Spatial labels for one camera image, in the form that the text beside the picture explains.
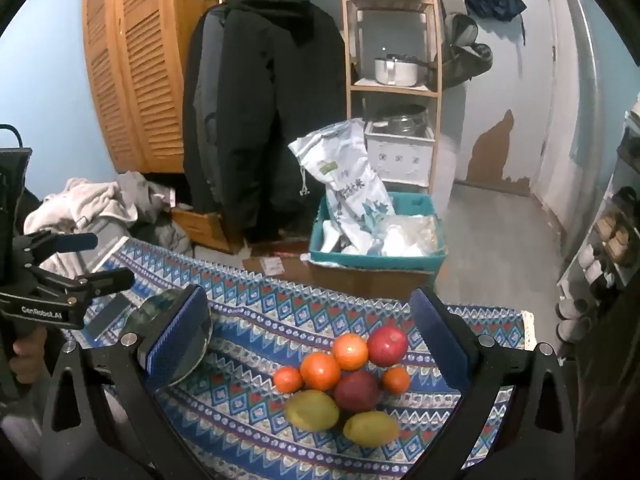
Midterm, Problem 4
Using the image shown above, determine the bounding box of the wooden drawer box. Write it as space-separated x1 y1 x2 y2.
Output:
171 207 236 253

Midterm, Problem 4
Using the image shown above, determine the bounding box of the wooden shelf rack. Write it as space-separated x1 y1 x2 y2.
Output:
339 0 443 196

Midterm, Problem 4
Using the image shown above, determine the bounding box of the large cardboard box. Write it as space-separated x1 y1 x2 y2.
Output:
307 260 436 301

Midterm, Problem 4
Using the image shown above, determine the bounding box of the steel pot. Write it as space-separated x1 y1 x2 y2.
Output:
372 105 428 136

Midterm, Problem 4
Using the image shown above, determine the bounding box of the white door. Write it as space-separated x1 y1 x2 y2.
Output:
530 0 601 206

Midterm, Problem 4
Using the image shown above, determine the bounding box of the dark blue umbrella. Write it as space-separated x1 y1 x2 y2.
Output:
464 0 528 23

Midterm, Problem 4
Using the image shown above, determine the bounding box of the bright red apple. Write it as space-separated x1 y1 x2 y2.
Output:
366 325 410 367

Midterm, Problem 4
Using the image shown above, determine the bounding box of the blue patterned tablecloth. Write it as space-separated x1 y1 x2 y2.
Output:
82 237 536 480

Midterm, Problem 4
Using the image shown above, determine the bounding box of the large orange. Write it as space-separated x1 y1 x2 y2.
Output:
300 353 342 392
332 333 370 372

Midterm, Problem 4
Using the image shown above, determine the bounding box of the person's left hand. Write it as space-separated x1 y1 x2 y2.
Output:
10 329 49 387

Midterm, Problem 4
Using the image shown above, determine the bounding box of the yellow mango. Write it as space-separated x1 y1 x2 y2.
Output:
343 411 400 447

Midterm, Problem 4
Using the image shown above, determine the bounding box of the wooden louvered wardrobe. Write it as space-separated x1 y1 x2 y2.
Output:
82 0 221 175

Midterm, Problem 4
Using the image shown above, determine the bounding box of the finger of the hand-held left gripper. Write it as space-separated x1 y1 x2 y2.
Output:
30 266 137 307
14 231 99 272

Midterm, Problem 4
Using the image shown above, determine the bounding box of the small orange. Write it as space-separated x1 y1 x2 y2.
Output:
382 366 412 394
274 366 304 394

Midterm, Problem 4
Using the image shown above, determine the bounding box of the dark red apple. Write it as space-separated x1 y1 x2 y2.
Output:
334 370 381 413

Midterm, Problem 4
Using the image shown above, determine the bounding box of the grey jacket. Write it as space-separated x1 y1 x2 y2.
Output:
200 10 228 196

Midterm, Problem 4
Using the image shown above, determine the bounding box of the black hooded jacket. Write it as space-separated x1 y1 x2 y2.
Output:
222 0 348 246

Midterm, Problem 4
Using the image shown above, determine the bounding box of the dark glass plate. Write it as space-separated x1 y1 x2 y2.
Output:
122 287 215 388

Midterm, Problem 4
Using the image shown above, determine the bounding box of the group of shoes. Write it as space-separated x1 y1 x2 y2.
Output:
557 185 640 341

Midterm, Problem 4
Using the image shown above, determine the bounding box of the grey printed shirt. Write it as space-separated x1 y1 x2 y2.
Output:
95 235 128 268

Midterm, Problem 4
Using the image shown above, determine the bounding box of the clear plastic bag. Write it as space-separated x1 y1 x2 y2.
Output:
372 215 446 257

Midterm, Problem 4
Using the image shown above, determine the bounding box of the white printed rice bag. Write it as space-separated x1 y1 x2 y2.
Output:
289 119 396 256

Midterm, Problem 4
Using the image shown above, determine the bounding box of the white pot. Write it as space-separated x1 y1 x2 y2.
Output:
375 55 433 87

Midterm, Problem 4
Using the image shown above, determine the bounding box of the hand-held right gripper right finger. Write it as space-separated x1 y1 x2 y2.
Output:
409 286 578 480

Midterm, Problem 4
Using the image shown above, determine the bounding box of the white patterned storage box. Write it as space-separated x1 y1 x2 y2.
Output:
364 121 435 193

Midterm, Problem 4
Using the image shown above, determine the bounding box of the teal box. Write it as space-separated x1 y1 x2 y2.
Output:
309 191 447 273

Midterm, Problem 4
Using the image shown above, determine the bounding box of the grey-green hanging bag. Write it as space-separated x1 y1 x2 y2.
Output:
440 12 495 88

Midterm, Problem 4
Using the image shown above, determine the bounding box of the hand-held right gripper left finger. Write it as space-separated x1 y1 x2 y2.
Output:
40 284 221 480

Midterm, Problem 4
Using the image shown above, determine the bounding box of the pile of grey clothes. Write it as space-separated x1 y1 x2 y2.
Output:
24 177 138 273

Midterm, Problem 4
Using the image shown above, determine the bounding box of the black coat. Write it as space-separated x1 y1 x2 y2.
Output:
182 10 223 216

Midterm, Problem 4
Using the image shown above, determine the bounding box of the grey garment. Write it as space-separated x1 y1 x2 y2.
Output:
117 171 193 256

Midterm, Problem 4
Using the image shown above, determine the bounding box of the shoe rack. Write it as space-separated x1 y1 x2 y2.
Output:
557 110 640 351

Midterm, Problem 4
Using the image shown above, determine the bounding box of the green-yellow mango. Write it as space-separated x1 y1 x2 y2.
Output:
286 390 341 431

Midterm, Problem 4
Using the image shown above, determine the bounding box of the small cardboard box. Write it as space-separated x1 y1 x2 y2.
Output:
242 255 311 281

